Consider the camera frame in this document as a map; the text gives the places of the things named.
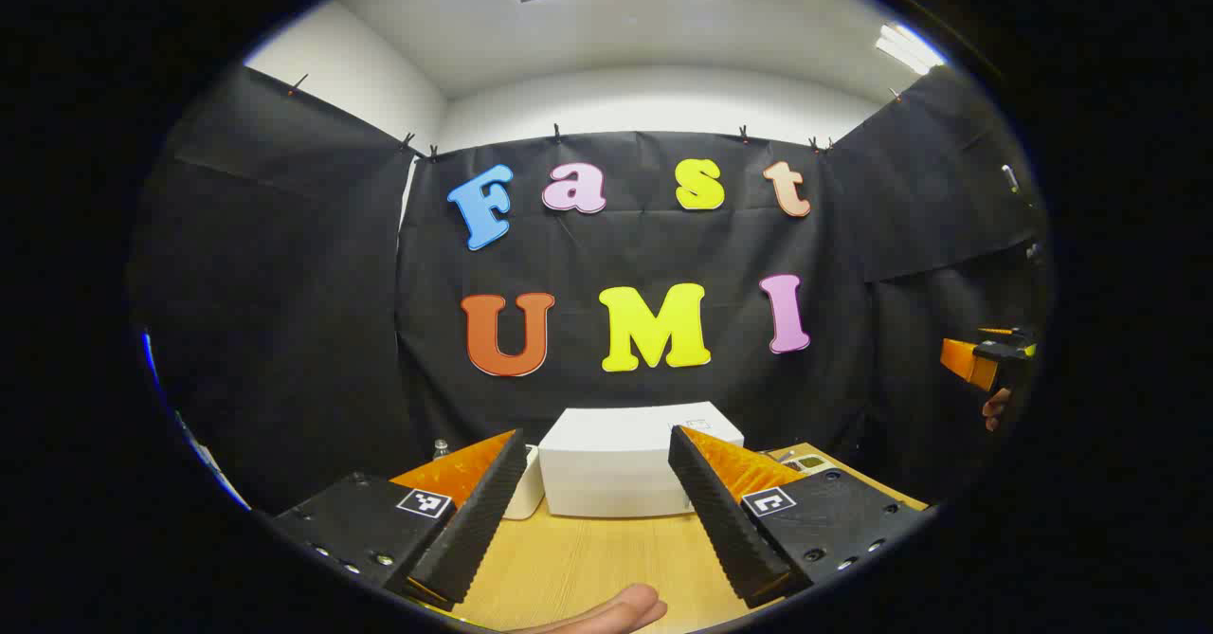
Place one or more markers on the white divided bean dish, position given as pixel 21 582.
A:
pixel 810 464

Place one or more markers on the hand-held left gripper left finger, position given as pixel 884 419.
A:
pixel 483 520

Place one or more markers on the white toaster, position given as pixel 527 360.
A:
pixel 527 494

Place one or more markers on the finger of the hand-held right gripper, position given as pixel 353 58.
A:
pixel 968 361

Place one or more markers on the white microwave oven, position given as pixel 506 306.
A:
pixel 616 463

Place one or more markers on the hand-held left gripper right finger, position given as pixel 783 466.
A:
pixel 725 520

